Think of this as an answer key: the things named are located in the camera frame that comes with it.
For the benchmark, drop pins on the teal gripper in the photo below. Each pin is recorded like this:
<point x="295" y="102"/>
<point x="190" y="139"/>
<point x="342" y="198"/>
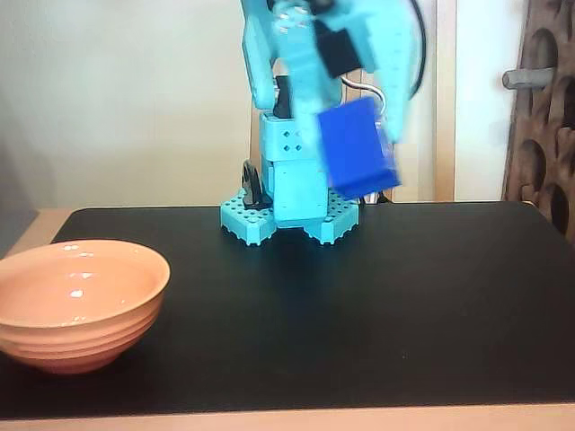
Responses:
<point x="396" y="118"/>

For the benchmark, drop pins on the blue cube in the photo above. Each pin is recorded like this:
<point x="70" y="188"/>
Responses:
<point x="355" y="148"/>

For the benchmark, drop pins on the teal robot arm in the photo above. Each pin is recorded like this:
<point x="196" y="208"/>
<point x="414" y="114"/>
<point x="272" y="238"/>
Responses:
<point x="296" y="188"/>

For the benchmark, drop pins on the orange bowl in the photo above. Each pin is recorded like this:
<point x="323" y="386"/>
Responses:
<point x="76" y="314"/>

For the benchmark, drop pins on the black table clamp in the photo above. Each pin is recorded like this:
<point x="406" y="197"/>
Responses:
<point x="253" y="188"/>

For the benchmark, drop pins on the brown wooden wine rack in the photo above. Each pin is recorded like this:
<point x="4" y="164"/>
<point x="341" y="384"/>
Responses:
<point x="521" y="125"/>

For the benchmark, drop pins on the black mat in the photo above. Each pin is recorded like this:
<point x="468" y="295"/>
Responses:
<point x="269" y="350"/>

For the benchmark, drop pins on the grey furniture top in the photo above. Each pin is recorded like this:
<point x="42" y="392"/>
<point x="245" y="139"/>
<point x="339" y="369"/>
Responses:
<point x="15" y="226"/>

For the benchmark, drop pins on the light wooden slatted frame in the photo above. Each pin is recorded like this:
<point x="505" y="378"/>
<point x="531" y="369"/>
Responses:
<point x="442" y="112"/>

